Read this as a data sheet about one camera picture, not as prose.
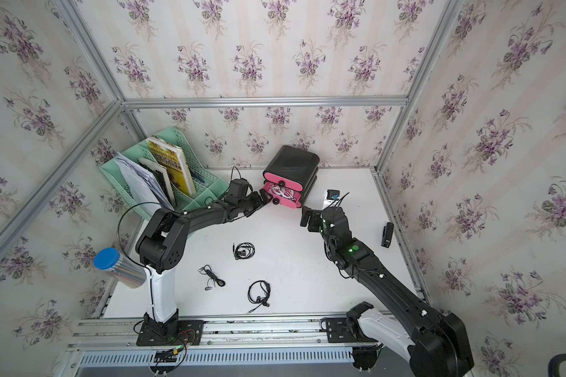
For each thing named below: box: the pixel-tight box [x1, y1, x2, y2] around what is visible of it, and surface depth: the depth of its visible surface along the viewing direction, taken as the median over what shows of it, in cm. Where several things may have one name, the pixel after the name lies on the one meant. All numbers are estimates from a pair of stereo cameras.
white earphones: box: [268, 185, 296, 201], surface depth 100 cm
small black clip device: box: [381, 221, 394, 249], surface depth 95 cm
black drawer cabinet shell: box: [262, 145, 320, 204], surface depth 100 cm
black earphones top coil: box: [232, 241, 256, 260], surface depth 93 cm
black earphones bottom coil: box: [247, 280, 271, 314], surface depth 83 cm
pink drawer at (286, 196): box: [262, 181, 304, 209], surface depth 100 cm
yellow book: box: [145, 136, 197, 198], surface depth 97 cm
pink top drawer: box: [263, 172, 305, 192], surface depth 97 cm
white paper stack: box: [113, 151, 175, 216], surface depth 84 cm
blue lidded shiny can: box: [92, 247, 148, 289], surface depth 73 cm
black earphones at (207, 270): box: [198, 263, 226, 292], surface depth 86 cm
